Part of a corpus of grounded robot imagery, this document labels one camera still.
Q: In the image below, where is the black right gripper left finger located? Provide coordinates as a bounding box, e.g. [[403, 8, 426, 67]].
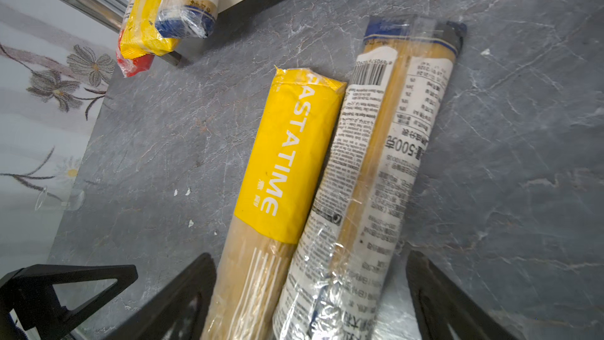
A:
[[107, 253, 216, 339]]

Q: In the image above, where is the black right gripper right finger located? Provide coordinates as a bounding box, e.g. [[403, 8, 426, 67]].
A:
[[406, 251, 514, 339]]

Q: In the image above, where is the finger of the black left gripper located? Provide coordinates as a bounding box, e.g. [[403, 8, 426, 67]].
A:
[[1, 264, 138, 339]]

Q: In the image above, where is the clear spaghetti pack barcode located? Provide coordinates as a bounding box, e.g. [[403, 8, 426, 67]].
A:
[[272, 15, 467, 339]]

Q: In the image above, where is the yellow bottom spaghetti pack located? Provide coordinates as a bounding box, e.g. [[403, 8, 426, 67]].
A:
[[201, 69, 346, 339]]

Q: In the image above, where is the red banded spaghetti pack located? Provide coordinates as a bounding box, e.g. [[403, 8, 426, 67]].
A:
[[116, 30, 155, 78]]

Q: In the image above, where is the yellow whole wheat spaghetti pack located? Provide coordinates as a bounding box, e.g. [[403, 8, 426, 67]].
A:
[[119, 0, 179, 60]]

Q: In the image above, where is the clear blue-end spaghetti pack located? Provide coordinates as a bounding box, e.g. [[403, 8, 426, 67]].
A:
[[155, 0, 219, 39]]

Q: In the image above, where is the clear plastic cup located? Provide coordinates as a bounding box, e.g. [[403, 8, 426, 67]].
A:
[[34, 187, 86, 212]]

